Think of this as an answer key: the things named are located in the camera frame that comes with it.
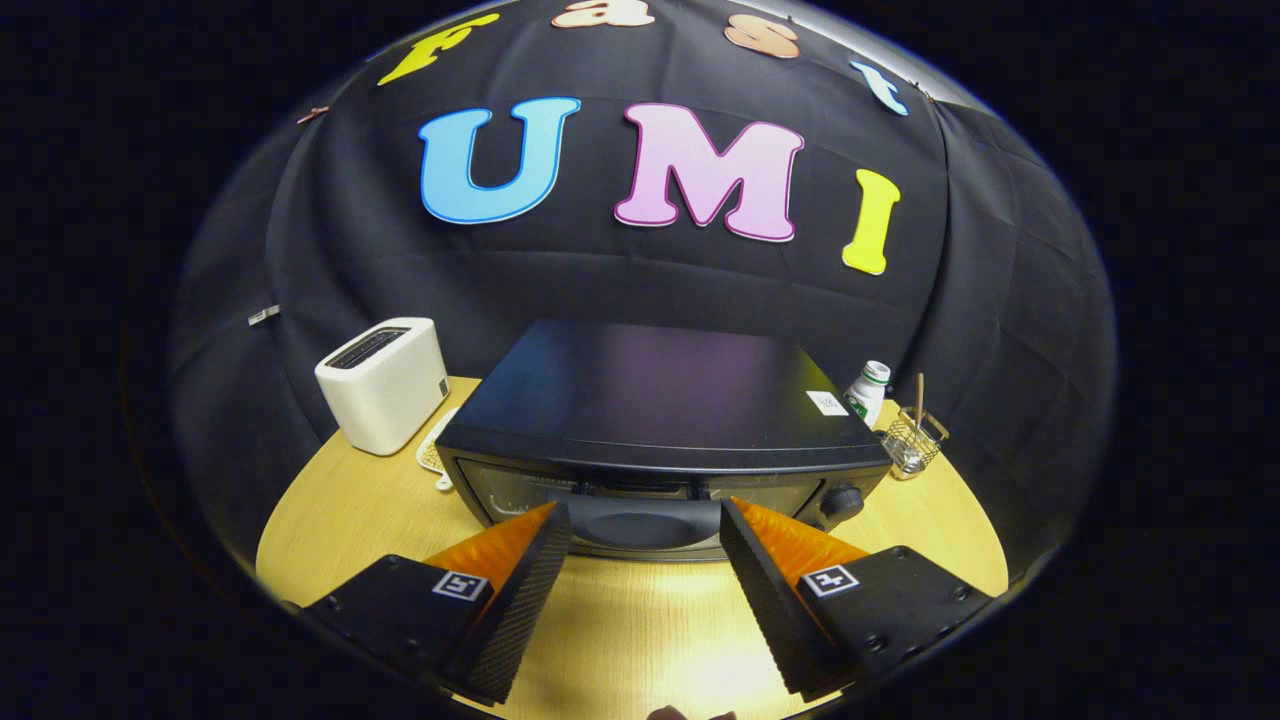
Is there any black toaster oven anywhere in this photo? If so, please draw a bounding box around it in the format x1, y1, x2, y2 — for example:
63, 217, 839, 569
436, 318, 894, 561

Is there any white slot toaster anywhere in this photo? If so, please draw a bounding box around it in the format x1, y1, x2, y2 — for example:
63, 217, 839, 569
314, 317, 450, 457

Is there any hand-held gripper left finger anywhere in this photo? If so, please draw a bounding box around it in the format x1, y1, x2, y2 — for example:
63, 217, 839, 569
300, 500, 573, 706

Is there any white trivet mat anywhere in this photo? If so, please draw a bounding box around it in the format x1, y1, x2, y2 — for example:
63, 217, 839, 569
415, 405, 461, 493

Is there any metal wire basket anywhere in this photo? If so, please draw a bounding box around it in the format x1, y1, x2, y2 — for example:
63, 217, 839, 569
880, 408, 949, 481

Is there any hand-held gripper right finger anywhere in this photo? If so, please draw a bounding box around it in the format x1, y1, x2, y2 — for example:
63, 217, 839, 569
718, 497, 994, 701

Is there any white bottle green label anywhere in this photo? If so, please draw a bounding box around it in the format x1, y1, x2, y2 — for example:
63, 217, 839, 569
843, 360, 892, 429

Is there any black backdrop cloth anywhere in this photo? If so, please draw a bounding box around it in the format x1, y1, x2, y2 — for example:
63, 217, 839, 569
165, 0, 1119, 591

